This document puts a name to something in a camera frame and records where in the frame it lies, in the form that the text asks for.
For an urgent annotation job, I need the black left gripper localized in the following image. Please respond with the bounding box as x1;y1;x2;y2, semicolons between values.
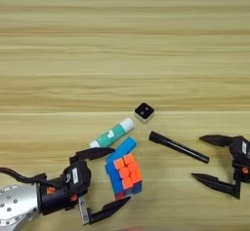
40;146;132;226

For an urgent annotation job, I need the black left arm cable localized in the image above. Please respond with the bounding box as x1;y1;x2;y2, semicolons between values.
0;167;48;186

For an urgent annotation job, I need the teal and white glue stick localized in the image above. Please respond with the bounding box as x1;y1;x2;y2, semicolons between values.
89;117;136;149

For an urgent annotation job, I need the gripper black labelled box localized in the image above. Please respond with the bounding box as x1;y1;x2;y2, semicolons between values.
62;160;92;194
230;135;250;169

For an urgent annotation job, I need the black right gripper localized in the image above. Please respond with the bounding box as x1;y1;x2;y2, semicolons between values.
190;135;250;200

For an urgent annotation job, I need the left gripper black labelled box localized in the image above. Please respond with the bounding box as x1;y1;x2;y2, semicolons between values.
62;160;92;194

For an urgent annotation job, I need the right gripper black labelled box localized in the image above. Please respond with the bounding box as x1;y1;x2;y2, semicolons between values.
230;135;250;169

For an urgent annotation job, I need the blue rectangular block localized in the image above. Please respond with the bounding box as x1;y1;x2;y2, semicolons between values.
105;136;138;165

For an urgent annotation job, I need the small black and white cube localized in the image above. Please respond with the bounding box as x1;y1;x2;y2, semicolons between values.
134;102;155;124

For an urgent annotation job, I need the black marker pen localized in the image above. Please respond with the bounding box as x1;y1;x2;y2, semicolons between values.
148;131;210;165

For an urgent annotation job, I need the orange and blue puzzle cube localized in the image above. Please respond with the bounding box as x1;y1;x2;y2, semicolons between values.
104;152;144;200

